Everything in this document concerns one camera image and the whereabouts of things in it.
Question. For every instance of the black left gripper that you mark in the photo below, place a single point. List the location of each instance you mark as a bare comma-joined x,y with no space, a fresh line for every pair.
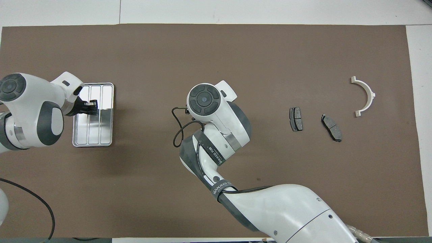
79,106

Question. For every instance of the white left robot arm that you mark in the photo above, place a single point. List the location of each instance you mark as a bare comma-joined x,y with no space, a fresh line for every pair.
30,111

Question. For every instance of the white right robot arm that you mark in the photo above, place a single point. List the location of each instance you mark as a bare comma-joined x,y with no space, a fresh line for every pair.
287,209

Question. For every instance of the silver metal tray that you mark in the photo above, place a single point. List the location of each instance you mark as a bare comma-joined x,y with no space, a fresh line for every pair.
101,135

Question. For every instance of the brown table mat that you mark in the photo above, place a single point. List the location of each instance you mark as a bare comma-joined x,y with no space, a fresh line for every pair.
270,60

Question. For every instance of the grey rectangular brake pad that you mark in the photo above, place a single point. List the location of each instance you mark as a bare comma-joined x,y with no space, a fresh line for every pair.
296,119

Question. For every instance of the grey curved brake pad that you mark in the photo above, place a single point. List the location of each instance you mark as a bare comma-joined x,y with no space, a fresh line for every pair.
332,128

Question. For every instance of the white curved plastic bracket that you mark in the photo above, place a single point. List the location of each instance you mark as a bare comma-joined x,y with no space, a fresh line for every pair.
368,90

